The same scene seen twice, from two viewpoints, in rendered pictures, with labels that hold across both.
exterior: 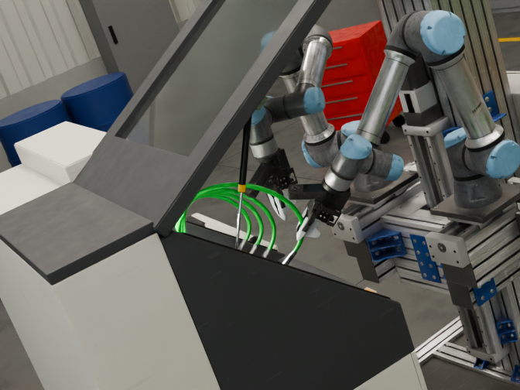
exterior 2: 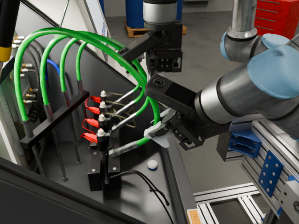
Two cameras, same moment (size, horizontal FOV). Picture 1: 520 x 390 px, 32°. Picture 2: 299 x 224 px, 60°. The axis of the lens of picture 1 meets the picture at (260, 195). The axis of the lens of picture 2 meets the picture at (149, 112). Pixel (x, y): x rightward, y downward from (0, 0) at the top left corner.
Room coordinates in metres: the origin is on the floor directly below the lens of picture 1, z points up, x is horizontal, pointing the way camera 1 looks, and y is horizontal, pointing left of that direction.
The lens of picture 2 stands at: (1.93, -0.21, 1.56)
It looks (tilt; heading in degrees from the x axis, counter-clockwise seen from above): 33 degrees down; 16
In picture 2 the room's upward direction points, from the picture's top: straight up
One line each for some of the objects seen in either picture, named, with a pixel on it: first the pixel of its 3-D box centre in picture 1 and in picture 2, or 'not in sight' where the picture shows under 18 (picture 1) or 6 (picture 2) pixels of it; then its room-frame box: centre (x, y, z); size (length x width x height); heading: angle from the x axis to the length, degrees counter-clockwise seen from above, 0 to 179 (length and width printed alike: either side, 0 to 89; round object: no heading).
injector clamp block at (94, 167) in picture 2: not in sight; (107, 153); (2.59, 0.15, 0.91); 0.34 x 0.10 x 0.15; 23
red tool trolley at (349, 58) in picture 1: (345, 89); (269, 24); (6.82, -0.91, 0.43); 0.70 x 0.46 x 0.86; 54
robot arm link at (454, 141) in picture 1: (466, 149); not in sight; (2.56, -0.64, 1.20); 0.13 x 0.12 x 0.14; 17
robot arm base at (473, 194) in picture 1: (474, 183); not in sight; (2.57, -0.64, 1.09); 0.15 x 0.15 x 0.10
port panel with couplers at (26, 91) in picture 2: not in sight; (22, 70); (2.60, 0.44, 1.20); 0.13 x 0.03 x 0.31; 23
